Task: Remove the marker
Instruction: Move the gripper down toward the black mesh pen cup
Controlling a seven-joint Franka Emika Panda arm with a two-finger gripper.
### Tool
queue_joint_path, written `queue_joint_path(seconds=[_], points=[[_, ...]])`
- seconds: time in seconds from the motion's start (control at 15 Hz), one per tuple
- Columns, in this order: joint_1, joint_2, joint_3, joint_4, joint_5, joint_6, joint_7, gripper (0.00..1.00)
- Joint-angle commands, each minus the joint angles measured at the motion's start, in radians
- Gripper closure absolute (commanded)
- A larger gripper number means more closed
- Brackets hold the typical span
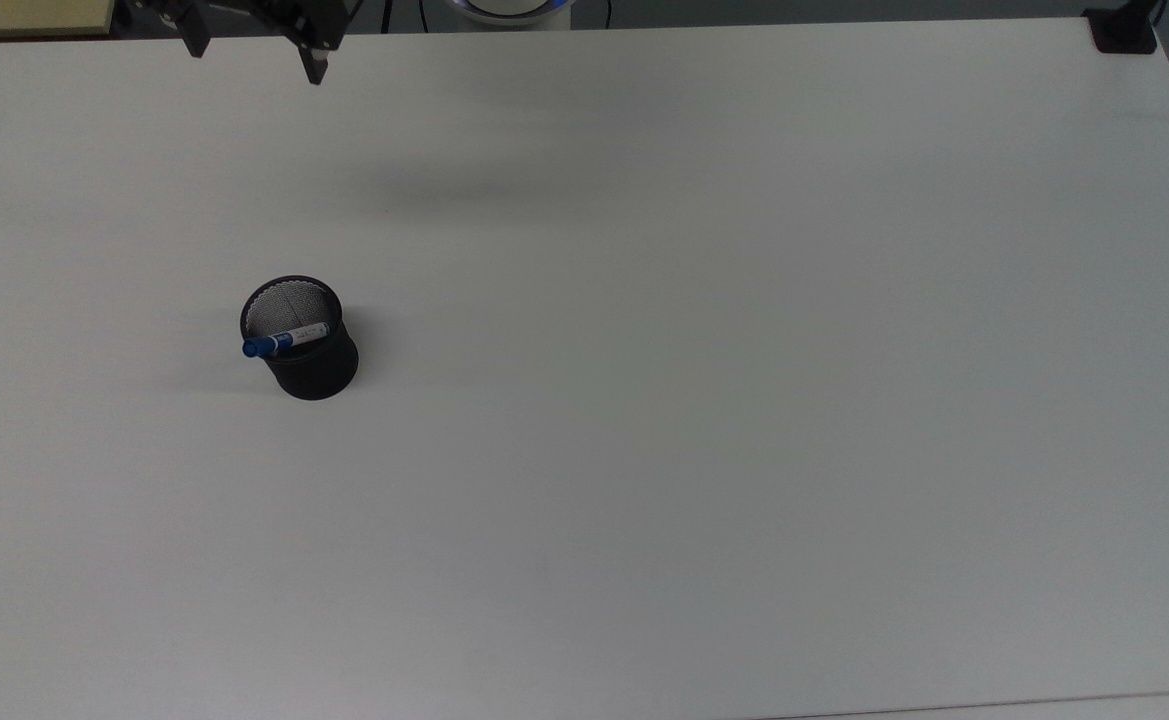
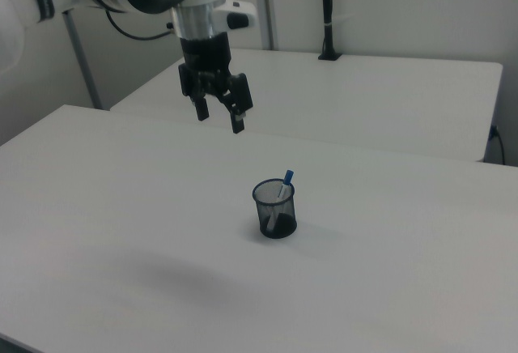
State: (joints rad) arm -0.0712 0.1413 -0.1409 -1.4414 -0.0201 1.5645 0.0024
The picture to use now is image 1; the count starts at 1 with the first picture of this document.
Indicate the blue capped white marker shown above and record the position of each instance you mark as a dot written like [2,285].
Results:
[289,339]

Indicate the black mesh pen cup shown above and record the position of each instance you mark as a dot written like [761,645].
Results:
[319,370]

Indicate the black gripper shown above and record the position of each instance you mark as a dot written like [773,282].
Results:
[274,12]

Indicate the yellowish board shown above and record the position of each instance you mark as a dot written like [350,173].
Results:
[24,17]

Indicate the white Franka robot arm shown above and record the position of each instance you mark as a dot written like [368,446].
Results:
[510,9]

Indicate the black clamp camera mount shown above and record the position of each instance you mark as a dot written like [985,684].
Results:
[1122,32]

